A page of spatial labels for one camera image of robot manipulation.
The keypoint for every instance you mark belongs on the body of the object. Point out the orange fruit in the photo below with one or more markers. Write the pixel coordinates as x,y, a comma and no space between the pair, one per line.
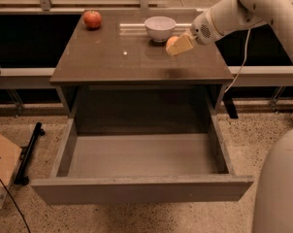
171,40

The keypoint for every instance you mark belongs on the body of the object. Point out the cardboard box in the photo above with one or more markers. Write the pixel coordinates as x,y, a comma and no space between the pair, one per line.
9,159

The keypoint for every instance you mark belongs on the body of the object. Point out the red apple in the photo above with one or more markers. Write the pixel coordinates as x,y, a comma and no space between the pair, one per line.
92,19

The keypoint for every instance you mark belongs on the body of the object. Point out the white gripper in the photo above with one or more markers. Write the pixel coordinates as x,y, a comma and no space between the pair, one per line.
201,28

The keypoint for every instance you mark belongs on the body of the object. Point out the white bowl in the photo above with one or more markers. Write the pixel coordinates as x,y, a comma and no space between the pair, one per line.
160,29

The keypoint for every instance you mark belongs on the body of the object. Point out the black metal bar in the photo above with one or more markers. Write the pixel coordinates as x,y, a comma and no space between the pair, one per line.
26,154

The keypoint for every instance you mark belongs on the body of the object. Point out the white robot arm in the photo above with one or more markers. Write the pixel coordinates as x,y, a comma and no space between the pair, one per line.
273,210

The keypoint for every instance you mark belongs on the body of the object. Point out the grey cabinet with counter top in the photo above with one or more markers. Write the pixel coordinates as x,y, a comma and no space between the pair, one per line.
116,81

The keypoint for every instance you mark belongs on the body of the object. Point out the open grey drawer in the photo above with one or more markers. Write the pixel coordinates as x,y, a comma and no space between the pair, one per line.
103,164

